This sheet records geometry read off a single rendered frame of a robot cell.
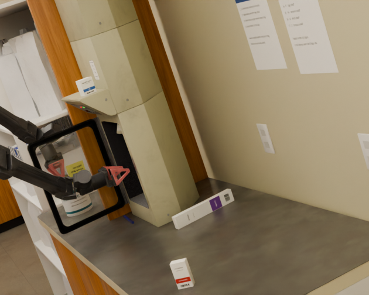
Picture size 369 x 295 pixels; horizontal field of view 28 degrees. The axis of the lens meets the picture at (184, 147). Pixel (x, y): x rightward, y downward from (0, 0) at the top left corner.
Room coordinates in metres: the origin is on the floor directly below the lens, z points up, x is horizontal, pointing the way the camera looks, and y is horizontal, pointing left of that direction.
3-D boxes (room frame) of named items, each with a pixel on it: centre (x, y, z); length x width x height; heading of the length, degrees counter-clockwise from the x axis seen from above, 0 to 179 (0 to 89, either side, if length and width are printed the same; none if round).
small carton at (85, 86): (2.78, 0.28, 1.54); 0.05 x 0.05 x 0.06; 24
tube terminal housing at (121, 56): (2.92, 0.13, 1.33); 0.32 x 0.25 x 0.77; 19
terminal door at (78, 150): (2.95, 0.45, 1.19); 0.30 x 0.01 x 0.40; 114
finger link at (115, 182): (2.81, 0.28, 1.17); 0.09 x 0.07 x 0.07; 107
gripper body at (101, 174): (2.82, 0.36, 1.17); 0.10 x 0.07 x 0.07; 17
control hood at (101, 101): (2.86, 0.30, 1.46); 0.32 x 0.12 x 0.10; 19
